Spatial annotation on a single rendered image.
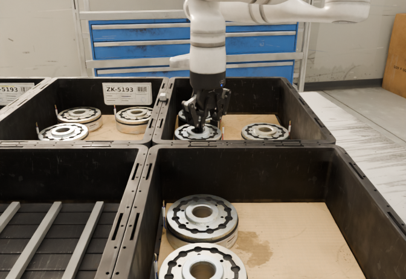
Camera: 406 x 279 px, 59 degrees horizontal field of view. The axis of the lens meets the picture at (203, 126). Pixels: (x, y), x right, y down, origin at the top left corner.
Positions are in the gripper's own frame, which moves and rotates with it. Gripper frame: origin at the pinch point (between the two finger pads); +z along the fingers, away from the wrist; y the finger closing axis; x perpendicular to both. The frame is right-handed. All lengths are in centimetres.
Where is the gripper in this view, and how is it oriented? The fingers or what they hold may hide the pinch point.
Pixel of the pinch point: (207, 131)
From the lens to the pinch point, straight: 80.2
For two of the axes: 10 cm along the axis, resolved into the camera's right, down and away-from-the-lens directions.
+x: -7.4, -2.6, 6.2
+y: 6.7, -2.9, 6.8
